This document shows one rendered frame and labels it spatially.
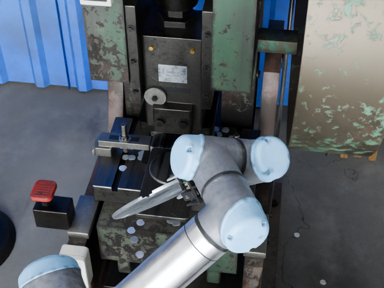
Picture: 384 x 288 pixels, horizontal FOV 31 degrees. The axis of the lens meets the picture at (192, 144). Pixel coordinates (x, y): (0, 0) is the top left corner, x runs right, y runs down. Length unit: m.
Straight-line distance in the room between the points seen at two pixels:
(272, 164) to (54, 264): 0.44
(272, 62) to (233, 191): 1.10
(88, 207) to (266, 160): 0.91
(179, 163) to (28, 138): 2.12
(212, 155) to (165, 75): 0.63
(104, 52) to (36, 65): 1.72
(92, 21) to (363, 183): 1.69
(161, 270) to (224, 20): 0.66
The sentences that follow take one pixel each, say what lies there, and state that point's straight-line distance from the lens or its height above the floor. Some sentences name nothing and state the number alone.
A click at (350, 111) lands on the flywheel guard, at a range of 1.33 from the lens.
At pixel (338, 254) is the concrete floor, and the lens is 2.72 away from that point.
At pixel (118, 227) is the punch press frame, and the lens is 1.91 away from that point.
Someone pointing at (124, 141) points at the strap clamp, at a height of 0.76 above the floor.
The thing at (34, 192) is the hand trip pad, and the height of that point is 0.76.
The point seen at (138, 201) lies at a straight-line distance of 1.47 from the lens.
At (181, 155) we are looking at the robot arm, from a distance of 1.12.
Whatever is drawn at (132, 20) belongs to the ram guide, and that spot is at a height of 1.23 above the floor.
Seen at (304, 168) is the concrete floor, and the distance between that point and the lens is 3.01.
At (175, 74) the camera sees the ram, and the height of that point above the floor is 1.07.
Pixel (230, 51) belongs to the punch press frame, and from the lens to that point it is 1.59.
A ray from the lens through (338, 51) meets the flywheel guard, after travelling 1.25.
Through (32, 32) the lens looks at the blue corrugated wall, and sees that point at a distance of 3.26.
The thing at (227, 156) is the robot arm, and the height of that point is 1.32.
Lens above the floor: 2.09
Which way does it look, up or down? 43 degrees down
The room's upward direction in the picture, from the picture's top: straight up
